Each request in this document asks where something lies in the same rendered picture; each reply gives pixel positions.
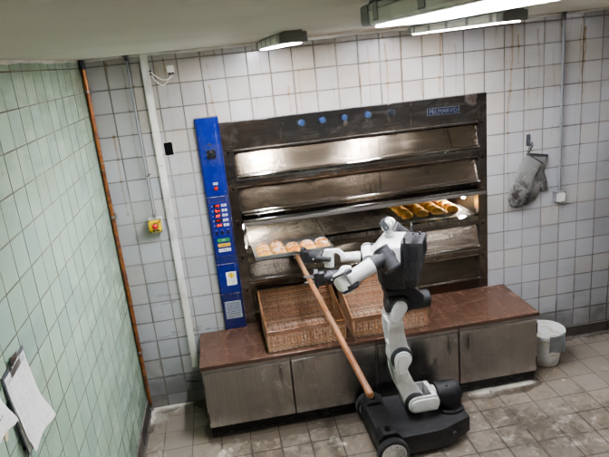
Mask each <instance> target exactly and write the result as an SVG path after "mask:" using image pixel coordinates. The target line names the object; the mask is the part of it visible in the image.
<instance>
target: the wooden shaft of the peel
mask: <svg viewBox="0 0 609 457"><path fill-rule="evenodd" d="M295 259H296V261H297V262H298V264H299V266H300V268H301V269H302V271H303V273H304V275H305V276H309V273H308V271H307V269H306V268H305V265H304V263H303V261H302V259H301V258H300V257H299V255H296V256H295ZM306 280H307V282H308V284H309V286H310V288H311V289H312V290H313V292H314V295H315V297H316V299H317V301H318V303H319V305H320V307H321V308H322V310H323V312H324V315H325V316H326V318H327V320H328V322H329V324H330V326H331V328H332V329H333V332H334V334H335V336H336V338H337V340H338V342H339V344H340V345H341V347H342V349H343V351H344V353H345V355H346V357H347V359H348V361H349V363H350V365H351V367H352V369H353V370H354V372H355V374H356V376H357V378H358V380H359V382H360V384H361V386H362V388H363V390H364V392H365V394H366V396H367V397H368V398H373V391H372V388H371V387H370V386H369V384H368V382H367V380H366V378H365V377H364V375H363V372H362V370H361V368H360V366H359V365H358V364H357V362H356V360H355V358H354V356H353V354H352V352H351V350H350V348H349V346H348V345H347V344H346V342H345V340H344V338H343V335H342V334H341V332H340V330H339V328H338V326H337V324H336V323H335V322H334V319H333V317H332V315H331V313H330V312H329V310H328V308H327V306H326V304H325V302H324V301H323V299H322V297H321V295H320V293H319V291H318V290H317V288H316V286H315V284H314V281H313V280H312V279H311V278H307V279H306Z"/></svg>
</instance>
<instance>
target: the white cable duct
mask: <svg viewBox="0 0 609 457"><path fill-rule="evenodd" d="M139 58H140V68H141V73H142V79H143V84H144V90H145V94H146V100H147V105H148V111H149V117H150V126H151V131H152V137H153V141H154V147H155V152H156V158H157V163H158V168H159V178H160V183H161V188H162V194H163V199H164V204H165V210H166V215H167V221H168V225H169V235H170V241H171V246H172V251H173V257H174V262H175V268H176V272H177V278H178V283H179V292H180V298H181V304H182V309H183V314H184V319H185V325H186V330H187V335H188V345H189V351H190V356H191V361H192V367H198V366H199V363H198V354H197V348H196V343H195V337H194V332H193V326H192V321H191V315H190V311H189V301H188V295H187V289H186V284H185V278H184V273H183V267H182V263H181V257H180V252H179V242H178V236H177V231H176V225H175V219H174V215H173V209H172V204H171V198H170V193H169V183H168V177H167V172H166V167H165V161H164V156H163V150H162V145H161V139H160V129H159V124H158V119H157V113H156V108H155V102H154V97H153V91H152V86H151V80H150V72H149V66H148V60H147V55H146V54H145V53H141V54H139Z"/></svg>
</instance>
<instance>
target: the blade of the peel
mask: <svg viewBox="0 0 609 457"><path fill-rule="evenodd" d="M318 238H326V237H325V236H324V234H320V235H313V236H307V237H301V238H290V239H284V240H278V241H281V242H282V243H283V246H284V247H285V246H286V245H287V244H288V243H289V242H292V241H294V242H296V243H298V245H299V247H300V243H301V242H302V241H303V240H305V239H310V240H312V241H313V243H314V242H315V240H316V239H318ZM326 239H327V238H326ZM327 241H328V242H329V243H330V246H327V247H320V248H317V247H316V246H315V248H310V249H311V250H322V251H324V250H325V249H326V248H334V245H333V244H332V243H331V242H330V241H329V240H328V239H327ZM256 245H257V244H254V245H251V247H252V250H253V253H254V256H255V259H256V261H259V260H265V259H271V258H281V257H288V256H293V251H292V252H287V250H286V253H280V254H274V255H273V252H272V251H271V248H269V249H270V251H271V253H272V255H268V256H262V257H258V256H257V253H256V250H255V248H256Z"/></svg>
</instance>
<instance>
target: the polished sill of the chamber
mask: <svg viewBox="0 0 609 457"><path fill-rule="evenodd" d="M476 220H479V216H478V215H477V214H470V215H464V216H457V217H451V218H445V219H432V220H425V221H419V222H412V229H425V228H431V227H437V226H444V225H450V224H457V223H463V222H470V221H476ZM401 225H403V226H404V227H405V228H406V229H407V230H411V224H410V223H406V224H401ZM383 232H384V231H383V230H382V227H380V228H368V229H362V230H355V231H349V232H343V233H336V234H330V235H324V236H325V237H326V238H327V239H328V240H329V241H330V242H331V241H337V240H344V239H350V238H362V237H368V236H374V235H381V234H383ZM246 253H247V254H248V253H253V250H252V247H251V246H246Z"/></svg>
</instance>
